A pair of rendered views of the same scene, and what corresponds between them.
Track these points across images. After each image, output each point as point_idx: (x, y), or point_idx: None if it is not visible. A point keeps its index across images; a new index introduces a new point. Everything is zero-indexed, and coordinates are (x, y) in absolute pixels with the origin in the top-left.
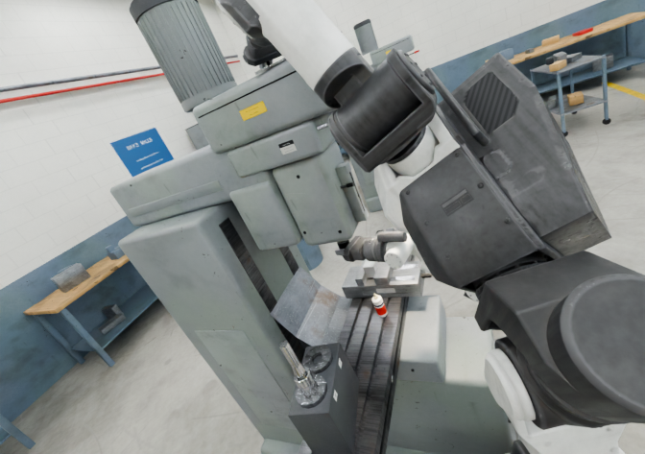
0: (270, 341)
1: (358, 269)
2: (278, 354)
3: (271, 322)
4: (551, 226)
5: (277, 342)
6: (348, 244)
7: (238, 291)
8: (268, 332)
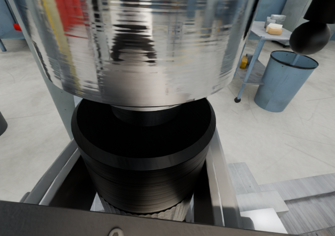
0: (57, 108)
1: (246, 183)
2: (66, 128)
3: (70, 93)
4: None
5: (71, 118)
6: (66, 220)
7: None
8: (56, 98)
